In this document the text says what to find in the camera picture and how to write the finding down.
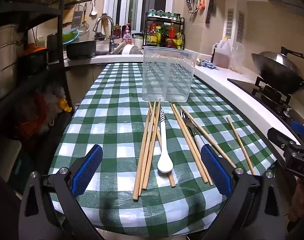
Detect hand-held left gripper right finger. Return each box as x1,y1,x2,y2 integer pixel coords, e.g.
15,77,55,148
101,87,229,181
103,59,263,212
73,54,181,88
200,144,286,240

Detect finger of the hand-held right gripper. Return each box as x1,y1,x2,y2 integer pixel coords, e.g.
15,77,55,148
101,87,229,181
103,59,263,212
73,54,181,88
268,127,297,153
291,120,304,137

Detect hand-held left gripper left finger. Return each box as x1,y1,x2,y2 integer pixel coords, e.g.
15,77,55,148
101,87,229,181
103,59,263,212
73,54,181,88
18,144,104,240

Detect white-handled metal fork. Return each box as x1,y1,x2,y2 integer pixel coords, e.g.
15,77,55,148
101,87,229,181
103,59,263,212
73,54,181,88
179,108,207,148

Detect white spoon with striped handle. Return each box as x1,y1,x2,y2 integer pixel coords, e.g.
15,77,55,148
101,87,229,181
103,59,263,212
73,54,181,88
157,109,173,173

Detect clear plastic utensil container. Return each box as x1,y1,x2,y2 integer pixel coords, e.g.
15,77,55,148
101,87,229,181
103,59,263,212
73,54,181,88
141,45,199,103

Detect bundle of wooden utensils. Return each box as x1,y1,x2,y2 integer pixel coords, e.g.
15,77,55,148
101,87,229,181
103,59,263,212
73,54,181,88
102,17,110,37

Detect person's right hand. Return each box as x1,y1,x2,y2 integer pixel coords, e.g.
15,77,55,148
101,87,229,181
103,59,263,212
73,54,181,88
288,177,304,230

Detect black gas stove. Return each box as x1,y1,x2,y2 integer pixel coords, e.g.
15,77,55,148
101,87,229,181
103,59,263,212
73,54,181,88
227,76,304,140

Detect green checkered tablecloth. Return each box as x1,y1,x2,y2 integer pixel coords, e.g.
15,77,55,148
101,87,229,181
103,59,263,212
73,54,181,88
48,62,278,230

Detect black wok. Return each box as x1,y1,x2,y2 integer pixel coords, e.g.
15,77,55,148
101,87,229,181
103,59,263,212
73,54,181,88
251,52,304,95

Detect yellow plastic bag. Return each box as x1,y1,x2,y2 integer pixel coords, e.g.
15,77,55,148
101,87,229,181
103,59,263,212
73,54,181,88
57,97,73,112

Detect orange and white bag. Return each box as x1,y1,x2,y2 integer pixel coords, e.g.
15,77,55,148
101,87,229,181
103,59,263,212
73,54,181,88
19,90,57,140

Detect steel wok lid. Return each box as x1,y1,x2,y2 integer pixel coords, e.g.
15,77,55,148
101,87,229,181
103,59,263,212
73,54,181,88
257,46,304,78

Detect clear plastic bottle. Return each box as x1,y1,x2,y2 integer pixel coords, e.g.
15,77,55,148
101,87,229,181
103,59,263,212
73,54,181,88
230,41,245,74

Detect oil jug with yellow cap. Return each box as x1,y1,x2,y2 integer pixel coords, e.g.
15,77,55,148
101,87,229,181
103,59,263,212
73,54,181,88
212,37,233,69

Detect blue rag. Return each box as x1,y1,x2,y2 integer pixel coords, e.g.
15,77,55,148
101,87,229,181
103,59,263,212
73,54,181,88
196,59,220,70

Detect black cooking pot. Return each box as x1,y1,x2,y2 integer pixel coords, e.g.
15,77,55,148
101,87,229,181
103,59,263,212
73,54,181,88
66,40,97,60

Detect black pot with orange lid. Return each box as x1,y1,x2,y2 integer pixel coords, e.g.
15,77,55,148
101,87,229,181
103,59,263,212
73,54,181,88
18,45,49,75

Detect white plate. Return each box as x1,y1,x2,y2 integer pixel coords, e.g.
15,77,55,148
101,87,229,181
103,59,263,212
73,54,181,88
112,41,126,55

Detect dark cylindrical canister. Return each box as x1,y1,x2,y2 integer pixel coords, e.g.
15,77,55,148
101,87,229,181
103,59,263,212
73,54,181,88
46,33,65,63

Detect white colander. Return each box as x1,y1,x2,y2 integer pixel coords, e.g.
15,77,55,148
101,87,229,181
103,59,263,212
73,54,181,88
121,44,144,55

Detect black storage shelf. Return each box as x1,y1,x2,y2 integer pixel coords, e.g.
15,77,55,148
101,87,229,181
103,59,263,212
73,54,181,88
0,0,75,155

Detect stacked steel pots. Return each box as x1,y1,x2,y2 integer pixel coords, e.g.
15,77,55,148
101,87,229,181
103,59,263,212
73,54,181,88
0,24,25,100

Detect white jar with green lid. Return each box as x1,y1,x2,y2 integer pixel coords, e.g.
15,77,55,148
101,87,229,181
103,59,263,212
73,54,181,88
133,34,144,49

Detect pink dish soap bottle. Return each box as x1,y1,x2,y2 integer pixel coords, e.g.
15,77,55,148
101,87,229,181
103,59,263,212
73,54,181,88
122,23,132,45

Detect chrome kitchen faucet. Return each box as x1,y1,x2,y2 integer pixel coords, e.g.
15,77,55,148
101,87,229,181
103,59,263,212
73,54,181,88
93,15,117,54

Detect row of sauce bottles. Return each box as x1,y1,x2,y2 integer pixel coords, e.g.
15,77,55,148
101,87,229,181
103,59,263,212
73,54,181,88
144,23,184,49

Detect dark cleaver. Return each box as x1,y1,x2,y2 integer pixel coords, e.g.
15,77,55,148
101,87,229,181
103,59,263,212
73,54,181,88
205,0,214,24

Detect black spice rack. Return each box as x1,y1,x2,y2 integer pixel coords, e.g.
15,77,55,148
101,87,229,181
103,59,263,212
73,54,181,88
143,15,185,50

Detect metal grater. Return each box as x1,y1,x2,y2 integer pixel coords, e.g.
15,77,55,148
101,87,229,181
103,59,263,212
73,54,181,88
71,4,84,28

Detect hanging metal kitchen tools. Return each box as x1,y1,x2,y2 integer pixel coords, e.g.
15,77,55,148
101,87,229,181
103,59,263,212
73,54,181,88
186,0,206,14

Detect row of green-lidded spice jars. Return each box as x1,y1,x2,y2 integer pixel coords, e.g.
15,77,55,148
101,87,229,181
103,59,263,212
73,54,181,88
148,9,181,21

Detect window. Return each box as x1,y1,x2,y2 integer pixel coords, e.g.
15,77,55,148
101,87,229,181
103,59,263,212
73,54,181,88
103,0,176,34

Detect white wall vent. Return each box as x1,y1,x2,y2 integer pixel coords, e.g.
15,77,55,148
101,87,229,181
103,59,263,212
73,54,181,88
226,9,235,37
237,10,246,43

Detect wire strainer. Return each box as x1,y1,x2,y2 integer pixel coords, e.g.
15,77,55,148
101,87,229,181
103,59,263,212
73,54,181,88
78,21,90,36

